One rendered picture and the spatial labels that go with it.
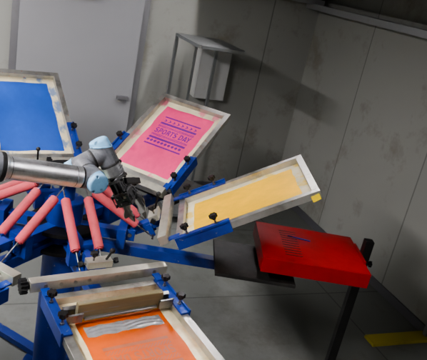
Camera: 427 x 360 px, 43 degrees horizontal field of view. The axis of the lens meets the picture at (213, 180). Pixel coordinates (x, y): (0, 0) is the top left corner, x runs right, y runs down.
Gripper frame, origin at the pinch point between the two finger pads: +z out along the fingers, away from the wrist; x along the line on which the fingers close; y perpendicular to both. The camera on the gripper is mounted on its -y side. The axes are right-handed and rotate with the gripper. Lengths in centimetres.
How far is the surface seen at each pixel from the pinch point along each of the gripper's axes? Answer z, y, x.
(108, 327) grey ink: 44, 5, -35
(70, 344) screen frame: 34, 25, -40
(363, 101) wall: 105, -368, 91
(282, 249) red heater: 79, -81, 28
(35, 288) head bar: 21, -2, -64
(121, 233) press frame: 36, -69, -51
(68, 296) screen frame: 30, -6, -53
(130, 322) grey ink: 49, -2, -29
